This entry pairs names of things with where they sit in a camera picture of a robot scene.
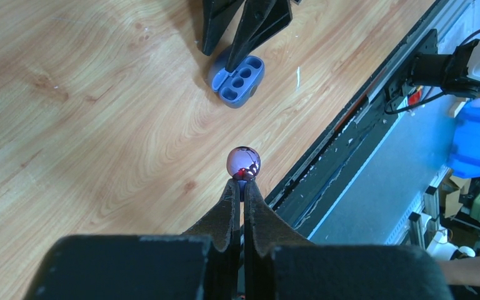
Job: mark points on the blue plastic storage bin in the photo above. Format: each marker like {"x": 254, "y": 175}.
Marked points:
{"x": 464, "y": 156}

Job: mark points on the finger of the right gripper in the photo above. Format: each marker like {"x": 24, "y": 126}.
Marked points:
{"x": 260, "y": 20}
{"x": 217, "y": 15}

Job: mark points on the purple earbud charging case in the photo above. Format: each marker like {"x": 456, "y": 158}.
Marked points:
{"x": 235, "y": 88}

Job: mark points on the purple earbud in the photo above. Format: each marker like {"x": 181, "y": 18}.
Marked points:
{"x": 243, "y": 163}

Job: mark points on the bystander bare hand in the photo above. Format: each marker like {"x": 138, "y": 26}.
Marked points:
{"x": 462, "y": 272}

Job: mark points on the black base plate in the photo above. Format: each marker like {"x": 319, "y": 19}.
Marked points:
{"x": 366, "y": 173}

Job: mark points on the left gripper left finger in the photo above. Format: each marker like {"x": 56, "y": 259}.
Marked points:
{"x": 200, "y": 263}

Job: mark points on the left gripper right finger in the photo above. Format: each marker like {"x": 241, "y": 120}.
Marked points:
{"x": 282, "y": 264}

